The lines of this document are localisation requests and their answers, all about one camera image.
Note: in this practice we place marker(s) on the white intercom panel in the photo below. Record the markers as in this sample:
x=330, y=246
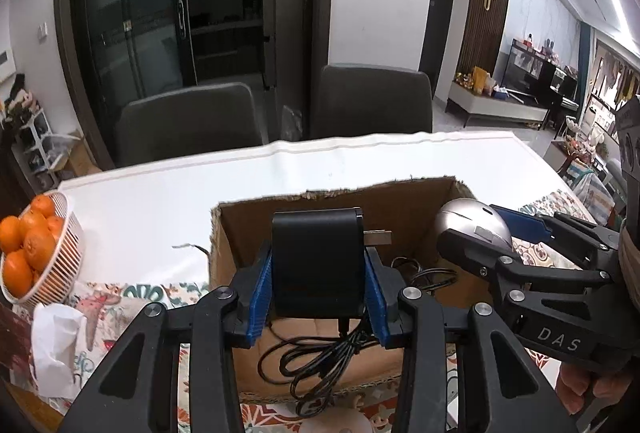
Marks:
x=4, y=63

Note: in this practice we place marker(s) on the grey door panel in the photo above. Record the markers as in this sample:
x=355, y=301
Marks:
x=292, y=13

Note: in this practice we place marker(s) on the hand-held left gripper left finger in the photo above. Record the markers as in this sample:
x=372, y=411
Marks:
x=259, y=303

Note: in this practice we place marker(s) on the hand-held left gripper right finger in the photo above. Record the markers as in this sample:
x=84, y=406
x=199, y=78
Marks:
x=377, y=303

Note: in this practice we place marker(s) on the beige round object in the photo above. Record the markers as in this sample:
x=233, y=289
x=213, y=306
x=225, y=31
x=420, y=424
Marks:
x=335, y=423

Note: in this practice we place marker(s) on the white tissue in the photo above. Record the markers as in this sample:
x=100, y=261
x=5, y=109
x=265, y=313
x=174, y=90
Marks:
x=50, y=348

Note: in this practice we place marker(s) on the cardboard box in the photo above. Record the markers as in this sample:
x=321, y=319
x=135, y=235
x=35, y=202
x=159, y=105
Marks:
x=400, y=208

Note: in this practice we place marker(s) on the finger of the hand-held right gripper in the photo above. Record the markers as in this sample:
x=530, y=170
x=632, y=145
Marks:
x=475, y=253
x=525, y=225

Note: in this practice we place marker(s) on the dark shelving unit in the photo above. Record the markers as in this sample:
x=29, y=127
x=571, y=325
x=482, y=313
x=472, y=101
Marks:
x=225, y=13

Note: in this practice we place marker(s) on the plush toys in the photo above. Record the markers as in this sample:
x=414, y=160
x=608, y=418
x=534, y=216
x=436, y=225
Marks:
x=20, y=98

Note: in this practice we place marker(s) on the black power adapter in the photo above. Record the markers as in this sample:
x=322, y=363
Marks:
x=315, y=258

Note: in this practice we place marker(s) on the tissue box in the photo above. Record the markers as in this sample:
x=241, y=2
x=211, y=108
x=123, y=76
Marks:
x=500, y=91

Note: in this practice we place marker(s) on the silver computer mouse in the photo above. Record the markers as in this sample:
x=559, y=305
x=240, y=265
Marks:
x=470, y=218

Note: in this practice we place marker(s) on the person's right hand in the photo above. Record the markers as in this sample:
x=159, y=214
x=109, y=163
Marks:
x=575, y=385

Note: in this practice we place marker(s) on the glass sliding door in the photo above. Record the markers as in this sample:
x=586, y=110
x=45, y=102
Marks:
x=135, y=13

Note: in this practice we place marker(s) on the floral patterned tablecloth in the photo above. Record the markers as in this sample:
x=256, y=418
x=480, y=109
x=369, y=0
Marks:
x=100, y=308

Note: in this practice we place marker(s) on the black television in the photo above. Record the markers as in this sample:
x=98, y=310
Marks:
x=530, y=68

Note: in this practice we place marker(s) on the white storage shelf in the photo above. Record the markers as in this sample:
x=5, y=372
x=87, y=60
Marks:
x=32, y=148

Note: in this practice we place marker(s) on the dark interior door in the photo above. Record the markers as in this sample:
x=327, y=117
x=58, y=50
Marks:
x=440, y=23

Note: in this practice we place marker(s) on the clear plastic bag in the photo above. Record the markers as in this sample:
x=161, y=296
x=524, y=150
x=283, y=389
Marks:
x=292, y=123

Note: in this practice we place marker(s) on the white television cabinet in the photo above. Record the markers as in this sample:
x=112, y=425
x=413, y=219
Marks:
x=495, y=108

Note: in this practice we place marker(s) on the pile of oranges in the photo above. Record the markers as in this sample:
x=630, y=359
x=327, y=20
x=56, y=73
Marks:
x=35, y=243

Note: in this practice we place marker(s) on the slatted wooden wall panel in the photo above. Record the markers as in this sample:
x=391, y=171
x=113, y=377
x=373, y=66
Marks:
x=475, y=13

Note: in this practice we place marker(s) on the grey dining chair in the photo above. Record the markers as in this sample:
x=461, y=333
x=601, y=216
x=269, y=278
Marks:
x=190, y=123
x=370, y=103

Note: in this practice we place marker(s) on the yellow bag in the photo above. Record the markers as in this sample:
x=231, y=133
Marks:
x=480, y=80

